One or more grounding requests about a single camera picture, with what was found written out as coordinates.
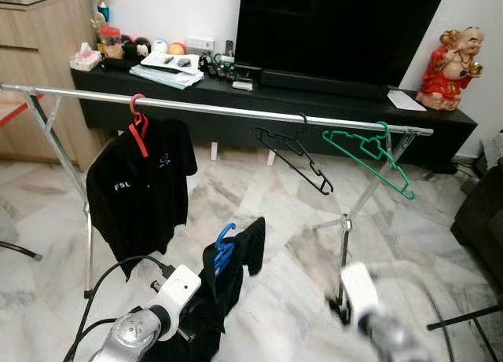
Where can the red laughing Buddha statue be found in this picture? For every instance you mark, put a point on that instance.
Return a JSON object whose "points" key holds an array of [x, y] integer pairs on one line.
{"points": [[444, 75]]}

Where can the white teal ball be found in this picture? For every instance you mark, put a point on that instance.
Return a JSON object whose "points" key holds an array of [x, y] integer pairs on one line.
{"points": [[159, 46]]}

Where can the orange ball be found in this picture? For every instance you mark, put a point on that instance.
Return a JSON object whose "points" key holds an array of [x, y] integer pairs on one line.
{"points": [[178, 49]]}

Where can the red lid jar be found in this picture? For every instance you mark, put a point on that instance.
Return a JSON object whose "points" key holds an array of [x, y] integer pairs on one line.
{"points": [[111, 44]]}

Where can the black polo shirt white print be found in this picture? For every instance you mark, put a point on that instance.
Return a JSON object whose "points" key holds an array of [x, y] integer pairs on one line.
{"points": [[134, 205]]}

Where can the white paper sheet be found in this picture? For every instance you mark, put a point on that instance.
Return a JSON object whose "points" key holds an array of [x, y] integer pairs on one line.
{"points": [[406, 100]]}

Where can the green plastic hanger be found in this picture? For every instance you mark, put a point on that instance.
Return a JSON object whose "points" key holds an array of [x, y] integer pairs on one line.
{"points": [[407, 192]]}

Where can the pink tissue box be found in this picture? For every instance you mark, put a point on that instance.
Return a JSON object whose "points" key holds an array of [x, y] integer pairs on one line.
{"points": [[85, 60]]}

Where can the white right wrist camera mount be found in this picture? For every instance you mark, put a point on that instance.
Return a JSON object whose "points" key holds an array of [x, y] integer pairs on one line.
{"points": [[360, 291]]}

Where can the silver metal clothes rack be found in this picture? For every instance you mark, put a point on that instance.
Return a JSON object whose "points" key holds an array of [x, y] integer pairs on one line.
{"points": [[236, 111]]}

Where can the white paper stack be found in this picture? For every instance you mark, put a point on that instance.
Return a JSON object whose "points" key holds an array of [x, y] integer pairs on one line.
{"points": [[165, 75]]}

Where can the black shirt green logo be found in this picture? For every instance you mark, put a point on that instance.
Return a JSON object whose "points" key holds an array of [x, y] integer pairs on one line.
{"points": [[212, 315]]}

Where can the robot silver right arm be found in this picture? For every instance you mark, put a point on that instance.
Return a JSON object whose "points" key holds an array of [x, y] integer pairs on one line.
{"points": [[393, 342]]}

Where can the blue plastic hanger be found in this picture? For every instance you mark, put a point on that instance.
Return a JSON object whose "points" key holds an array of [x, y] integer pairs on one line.
{"points": [[224, 256]]}

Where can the black plastic hanger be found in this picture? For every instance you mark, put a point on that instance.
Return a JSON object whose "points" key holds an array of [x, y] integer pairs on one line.
{"points": [[326, 188]]}

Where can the black computer mouse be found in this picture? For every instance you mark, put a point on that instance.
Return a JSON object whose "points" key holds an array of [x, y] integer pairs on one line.
{"points": [[184, 62]]}

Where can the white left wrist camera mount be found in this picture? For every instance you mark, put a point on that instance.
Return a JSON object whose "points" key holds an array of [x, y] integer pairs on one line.
{"points": [[177, 287]]}

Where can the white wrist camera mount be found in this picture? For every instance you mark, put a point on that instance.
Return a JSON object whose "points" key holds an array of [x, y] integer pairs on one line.
{"points": [[177, 287], [360, 291]]}

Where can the red plastic hanger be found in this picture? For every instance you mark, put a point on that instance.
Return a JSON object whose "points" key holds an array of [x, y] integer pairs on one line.
{"points": [[140, 138]]}

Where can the small white box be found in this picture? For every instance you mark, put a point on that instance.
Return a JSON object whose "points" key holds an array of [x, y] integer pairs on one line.
{"points": [[243, 85]]}

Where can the black soundbar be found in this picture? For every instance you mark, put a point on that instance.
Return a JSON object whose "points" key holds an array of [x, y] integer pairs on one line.
{"points": [[322, 85]]}

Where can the green white mug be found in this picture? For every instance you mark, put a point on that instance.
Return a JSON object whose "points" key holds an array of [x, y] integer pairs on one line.
{"points": [[225, 62]]}

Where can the light wooden cabinet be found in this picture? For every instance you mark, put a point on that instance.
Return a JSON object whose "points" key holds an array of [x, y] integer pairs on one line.
{"points": [[47, 40]]}

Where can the white wall socket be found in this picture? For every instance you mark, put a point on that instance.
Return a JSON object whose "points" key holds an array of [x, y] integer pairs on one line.
{"points": [[200, 44]]}

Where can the black flat television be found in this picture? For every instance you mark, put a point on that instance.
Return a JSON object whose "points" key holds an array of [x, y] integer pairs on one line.
{"points": [[338, 32]]}

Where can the black TV console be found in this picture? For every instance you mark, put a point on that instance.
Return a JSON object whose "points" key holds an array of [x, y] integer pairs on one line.
{"points": [[220, 130]]}

